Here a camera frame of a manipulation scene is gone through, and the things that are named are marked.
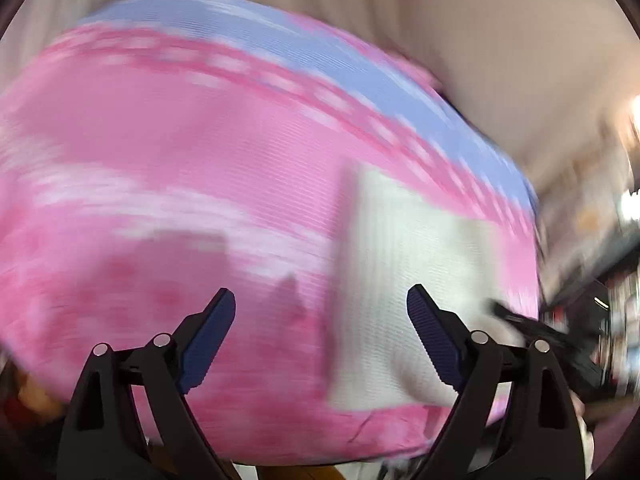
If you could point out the pink floral bed sheet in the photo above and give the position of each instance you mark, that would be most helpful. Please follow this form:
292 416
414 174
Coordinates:
175 185

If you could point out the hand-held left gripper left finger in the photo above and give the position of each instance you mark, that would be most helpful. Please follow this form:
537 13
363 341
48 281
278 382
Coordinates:
207 340

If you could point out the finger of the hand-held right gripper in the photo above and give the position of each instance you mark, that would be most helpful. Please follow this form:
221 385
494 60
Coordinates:
545 335

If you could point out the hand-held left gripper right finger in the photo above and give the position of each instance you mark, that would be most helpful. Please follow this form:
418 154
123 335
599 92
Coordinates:
435 335

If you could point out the white red black knit sweater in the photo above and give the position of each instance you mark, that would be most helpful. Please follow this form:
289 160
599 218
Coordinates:
395 270

